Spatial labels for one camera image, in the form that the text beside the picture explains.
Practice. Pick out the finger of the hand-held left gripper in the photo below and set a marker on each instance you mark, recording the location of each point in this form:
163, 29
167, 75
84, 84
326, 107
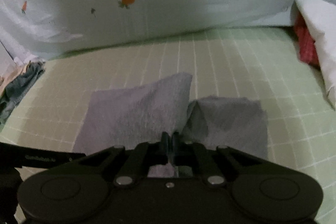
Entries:
69, 159

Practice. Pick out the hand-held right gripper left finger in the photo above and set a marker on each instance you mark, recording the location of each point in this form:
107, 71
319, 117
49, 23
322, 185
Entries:
164, 146

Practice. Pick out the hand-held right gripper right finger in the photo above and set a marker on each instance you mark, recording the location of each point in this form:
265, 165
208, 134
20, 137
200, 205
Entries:
175, 146

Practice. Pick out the grey t-shirt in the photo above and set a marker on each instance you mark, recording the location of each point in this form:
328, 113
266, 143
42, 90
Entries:
131, 114

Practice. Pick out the blue denim jeans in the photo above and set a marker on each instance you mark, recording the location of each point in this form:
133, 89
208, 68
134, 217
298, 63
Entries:
18, 87

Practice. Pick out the beige garment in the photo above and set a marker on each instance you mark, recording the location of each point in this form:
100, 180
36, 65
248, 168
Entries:
3, 85

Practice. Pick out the green checked bed sheet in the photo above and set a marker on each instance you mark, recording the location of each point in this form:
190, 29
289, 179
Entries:
236, 69

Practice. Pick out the light blue printed quilt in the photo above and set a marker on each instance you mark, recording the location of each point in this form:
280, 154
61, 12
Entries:
170, 3

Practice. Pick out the red cloth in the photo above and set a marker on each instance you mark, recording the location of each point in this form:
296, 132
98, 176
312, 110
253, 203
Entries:
305, 43

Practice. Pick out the white cloth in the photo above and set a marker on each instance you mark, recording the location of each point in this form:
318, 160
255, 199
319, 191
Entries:
320, 30

